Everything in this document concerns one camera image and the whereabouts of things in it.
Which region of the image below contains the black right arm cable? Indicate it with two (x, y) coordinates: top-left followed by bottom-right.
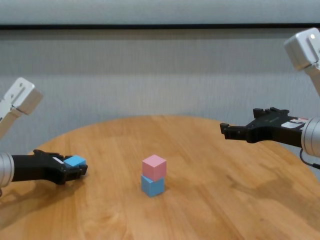
(299, 148), (320, 169)

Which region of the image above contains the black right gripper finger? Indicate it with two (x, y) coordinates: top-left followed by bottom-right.
(219, 122), (248, 141)
(252, 107), (270, 120)

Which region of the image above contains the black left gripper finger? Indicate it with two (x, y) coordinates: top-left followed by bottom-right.
(53, 153), (74, 161)
(64, 163), (89, 185)

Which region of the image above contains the black wall rail strip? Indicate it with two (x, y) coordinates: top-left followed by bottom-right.
(0, 23), (320, 31)

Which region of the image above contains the pink cube block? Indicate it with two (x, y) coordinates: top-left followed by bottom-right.
(141, 154), (168, 182)

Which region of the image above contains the blue cube block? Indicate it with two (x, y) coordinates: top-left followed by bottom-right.
(64, 154), (88, 169)
(140, 174), (166, 198)

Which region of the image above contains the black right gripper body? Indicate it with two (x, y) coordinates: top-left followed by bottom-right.
(245, 109), (313, 149)

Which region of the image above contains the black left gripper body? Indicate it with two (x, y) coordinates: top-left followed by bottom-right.
(11, 149), (68, 186)

